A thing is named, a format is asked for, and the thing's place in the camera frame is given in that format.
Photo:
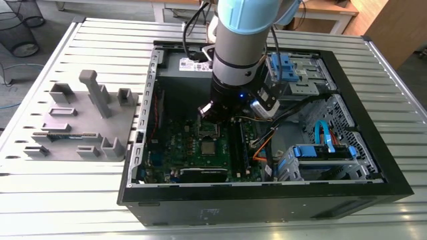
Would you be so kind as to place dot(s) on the silver topped CPU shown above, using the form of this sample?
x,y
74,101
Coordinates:
x,y
209,147

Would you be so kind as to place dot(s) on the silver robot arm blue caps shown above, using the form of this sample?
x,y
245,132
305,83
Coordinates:
x,y
241,37

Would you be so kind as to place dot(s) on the CPU socket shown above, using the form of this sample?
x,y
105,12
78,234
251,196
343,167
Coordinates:
x,y
219,150

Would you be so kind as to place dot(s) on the black RAM slot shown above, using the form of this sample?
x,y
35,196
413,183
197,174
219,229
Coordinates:
x,y
238,147
242,147
234,147

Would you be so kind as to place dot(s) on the small wrist electronics box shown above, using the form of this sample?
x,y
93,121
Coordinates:
x,y
209,53

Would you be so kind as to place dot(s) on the blue drive bay latch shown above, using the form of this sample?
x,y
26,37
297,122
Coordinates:
x,y
287,72

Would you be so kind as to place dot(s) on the grey power supply unit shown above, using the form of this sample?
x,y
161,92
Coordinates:
x,y
174,65

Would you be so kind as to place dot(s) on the green motherboard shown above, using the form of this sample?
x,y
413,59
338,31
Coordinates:
x,y
181,150

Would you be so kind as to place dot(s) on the silver optical drive bay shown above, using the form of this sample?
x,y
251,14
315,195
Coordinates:
x,y
307,87

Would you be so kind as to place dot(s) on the black graphics card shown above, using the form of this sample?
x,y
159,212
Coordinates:
x,y
203,175

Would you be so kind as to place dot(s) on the empty blue disk carrier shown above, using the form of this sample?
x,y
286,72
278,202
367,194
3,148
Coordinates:
x,y
283,165

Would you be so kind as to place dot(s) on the hard disk in blue carrier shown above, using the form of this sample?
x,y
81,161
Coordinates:
x,y
334,152

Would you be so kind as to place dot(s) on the black PC case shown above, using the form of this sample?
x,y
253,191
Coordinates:
x,y
267,202

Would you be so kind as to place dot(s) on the grey parts rack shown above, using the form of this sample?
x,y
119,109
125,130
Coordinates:
x,y
83,120

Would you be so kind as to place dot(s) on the silver disk bay cage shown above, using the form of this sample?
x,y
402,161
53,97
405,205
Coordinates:
x,y
361,170

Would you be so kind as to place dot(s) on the white desk with wooden top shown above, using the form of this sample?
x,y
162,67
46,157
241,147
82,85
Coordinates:
x,y
334,8

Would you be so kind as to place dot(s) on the dark green RAM stick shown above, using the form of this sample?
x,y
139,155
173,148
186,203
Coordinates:
x,y
63,136

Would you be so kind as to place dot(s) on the wooden cabinet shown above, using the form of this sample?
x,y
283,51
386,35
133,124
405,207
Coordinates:
x,y
394,30

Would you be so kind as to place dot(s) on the dark wrist camera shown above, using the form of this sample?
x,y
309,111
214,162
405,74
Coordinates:
x,y
205,108

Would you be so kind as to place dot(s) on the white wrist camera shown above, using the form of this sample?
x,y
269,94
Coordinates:
x,y
265,110

